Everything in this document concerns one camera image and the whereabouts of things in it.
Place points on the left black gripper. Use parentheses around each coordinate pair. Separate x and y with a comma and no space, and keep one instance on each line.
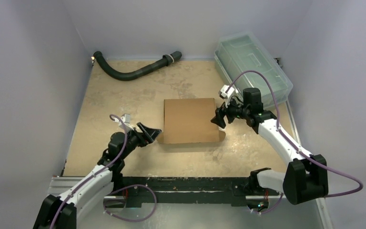
(148,132)

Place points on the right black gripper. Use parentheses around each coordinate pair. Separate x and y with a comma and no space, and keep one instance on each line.
(228,113)

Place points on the brown cardboard box sheet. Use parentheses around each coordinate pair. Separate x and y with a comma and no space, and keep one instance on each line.
(188,121)

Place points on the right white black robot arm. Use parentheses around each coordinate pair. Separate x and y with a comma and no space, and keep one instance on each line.
(266,125)

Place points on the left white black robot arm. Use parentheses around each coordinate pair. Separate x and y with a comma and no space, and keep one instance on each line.
(67,209)

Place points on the clear plastic storage bin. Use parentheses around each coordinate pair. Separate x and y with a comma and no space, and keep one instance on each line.
(240,52)

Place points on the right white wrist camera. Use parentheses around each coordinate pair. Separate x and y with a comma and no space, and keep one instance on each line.
(227,92)

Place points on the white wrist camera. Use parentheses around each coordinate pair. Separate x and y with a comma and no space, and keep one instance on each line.
(227,92)
(126,119)

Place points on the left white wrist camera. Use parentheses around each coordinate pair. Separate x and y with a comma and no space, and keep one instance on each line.
(126,119)

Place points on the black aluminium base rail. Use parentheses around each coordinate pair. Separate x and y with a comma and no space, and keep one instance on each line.
(216,190)

